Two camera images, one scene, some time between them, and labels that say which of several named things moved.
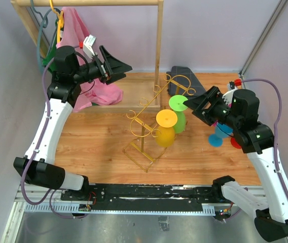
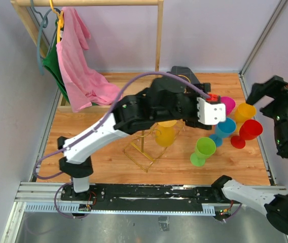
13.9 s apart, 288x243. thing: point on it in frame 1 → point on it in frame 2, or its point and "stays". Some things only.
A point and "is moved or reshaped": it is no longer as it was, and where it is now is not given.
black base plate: x=144 y=197 stays
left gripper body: x=103 y=69 → x=190 y=109
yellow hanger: x=60 y=21 stays
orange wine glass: x=165 y=134 stays
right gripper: x=196 y=104 → x=276 y=87
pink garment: x=99 y=92 stays
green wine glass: x=176 y=104 is moved or reshaped
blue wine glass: x=221 y=131 stays
